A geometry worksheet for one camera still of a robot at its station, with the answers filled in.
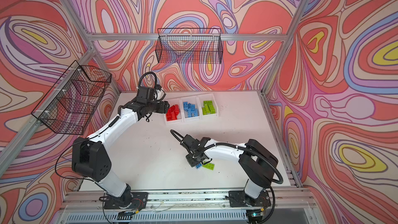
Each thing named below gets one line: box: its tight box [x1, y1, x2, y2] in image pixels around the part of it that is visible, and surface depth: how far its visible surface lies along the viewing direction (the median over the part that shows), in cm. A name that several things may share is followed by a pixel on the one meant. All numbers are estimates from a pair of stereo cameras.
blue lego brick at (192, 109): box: [187, 102, 199, 118], surface depth 106 cm
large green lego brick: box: [206, 100, 216, 115], surface depth 109 cm
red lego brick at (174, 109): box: [170, 104, 180, 115], surface depth 103 cm
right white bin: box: [196, 93, 219, 120], surface depth 104 cm
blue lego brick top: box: [182, 101, 189, 111], surface depth 107 cm
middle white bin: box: [180, 95, 201, 123], surface depth 106 cm
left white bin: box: [164, 97, 184, 126], surface depth 103 cm
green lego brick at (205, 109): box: [202, 103, 211, 116], surface depth 107 cm
